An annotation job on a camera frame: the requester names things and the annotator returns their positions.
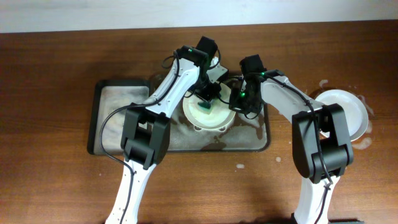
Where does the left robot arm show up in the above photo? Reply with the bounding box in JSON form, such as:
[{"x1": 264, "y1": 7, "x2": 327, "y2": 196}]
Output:
[{"x1": 106, "y1": 37, "x2": 220, "y2": 223}]

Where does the large black plate tray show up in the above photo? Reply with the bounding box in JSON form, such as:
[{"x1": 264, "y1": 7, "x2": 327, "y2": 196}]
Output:
[{"x1": 168, "y1": 79, "x2": 270, "y2": 152}]

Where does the pale grey-green plate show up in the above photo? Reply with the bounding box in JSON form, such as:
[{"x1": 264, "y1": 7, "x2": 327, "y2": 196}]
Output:
[{"x1": 314, "y1": 89, "x2": 369, "y2": 141}]

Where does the small black soapy tray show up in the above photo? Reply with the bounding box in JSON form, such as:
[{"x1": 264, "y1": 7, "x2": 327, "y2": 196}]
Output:
[{"x1": 86, "y1": 79, "x2": 153, "y2": 156}]

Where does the white plate with sauce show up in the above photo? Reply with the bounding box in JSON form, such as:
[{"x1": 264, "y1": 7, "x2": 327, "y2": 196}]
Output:
[{"x1": 182, "y1": 91, "x2": 236, "y2": 132}]

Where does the green yellow sponge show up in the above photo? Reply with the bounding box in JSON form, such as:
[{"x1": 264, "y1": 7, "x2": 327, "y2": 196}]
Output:
[{"x1": 197, "y1": 100, "x2": 213, "y2": 110}]

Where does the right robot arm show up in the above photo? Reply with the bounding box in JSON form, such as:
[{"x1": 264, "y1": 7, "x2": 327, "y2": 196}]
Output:
[{"x1": 229, "y1": 55, "x2": 354, "y2": 223}]

